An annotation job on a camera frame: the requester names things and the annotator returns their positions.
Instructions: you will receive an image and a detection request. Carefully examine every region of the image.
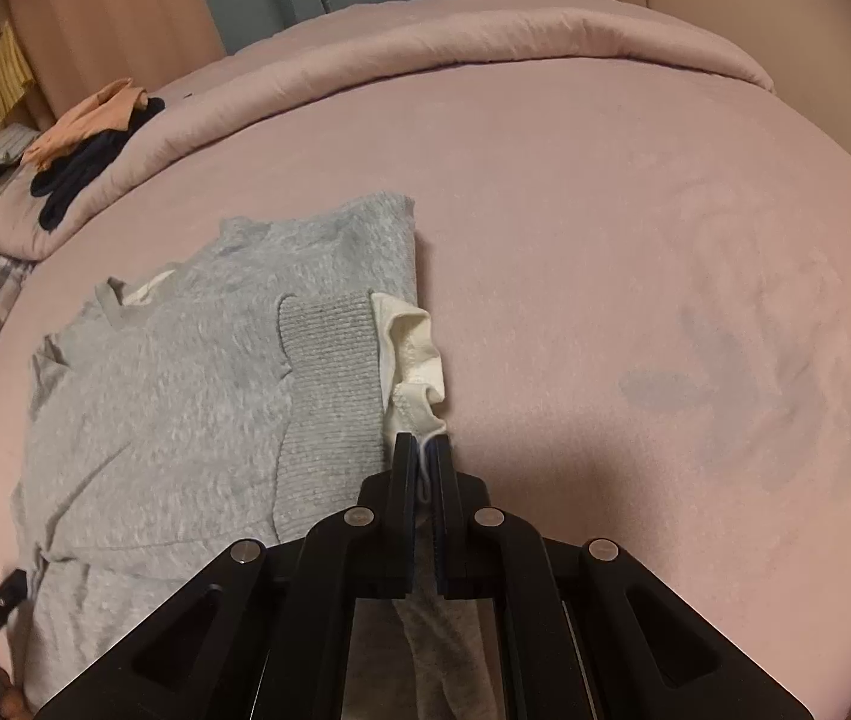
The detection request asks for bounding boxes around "pink duvet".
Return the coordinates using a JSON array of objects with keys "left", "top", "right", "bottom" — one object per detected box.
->
[{"left": 0, "top": 0, "right": 778, "bottom": 260}]

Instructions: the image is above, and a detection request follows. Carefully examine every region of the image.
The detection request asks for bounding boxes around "peach garment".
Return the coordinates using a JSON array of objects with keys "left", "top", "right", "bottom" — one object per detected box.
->
[{"left": 22, "top": 77, "right": 149, "bottom": 170}]

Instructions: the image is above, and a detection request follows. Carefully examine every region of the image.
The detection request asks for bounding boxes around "grey sweatshirt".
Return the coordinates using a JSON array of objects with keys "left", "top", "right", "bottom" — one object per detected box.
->
[{"left": 11, "top": 193, "right": 501, "bottom": 720}]

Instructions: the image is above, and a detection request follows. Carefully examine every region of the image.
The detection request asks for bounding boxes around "yellow hanging cloth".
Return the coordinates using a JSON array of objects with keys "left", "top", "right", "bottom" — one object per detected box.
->
[{"left": 0, "top": 22, "right": 37, "bottom": 128}]

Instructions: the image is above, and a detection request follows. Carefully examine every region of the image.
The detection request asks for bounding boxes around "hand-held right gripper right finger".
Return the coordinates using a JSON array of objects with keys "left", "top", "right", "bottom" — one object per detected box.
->
[{"left": 429, "top": 439, "right": 810, "bottom": 720}]

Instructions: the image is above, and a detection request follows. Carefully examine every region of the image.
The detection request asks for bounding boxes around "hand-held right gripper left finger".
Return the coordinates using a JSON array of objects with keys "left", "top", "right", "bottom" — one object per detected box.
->
[{"left": 35, "top": 433, "right": 426, "bottom": 720}]

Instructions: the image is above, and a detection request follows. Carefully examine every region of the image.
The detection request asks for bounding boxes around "dark navy garment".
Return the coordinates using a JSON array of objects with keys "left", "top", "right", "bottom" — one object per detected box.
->
[{"left": 29, "top": 96, "right": 167, "bottom": 232}]

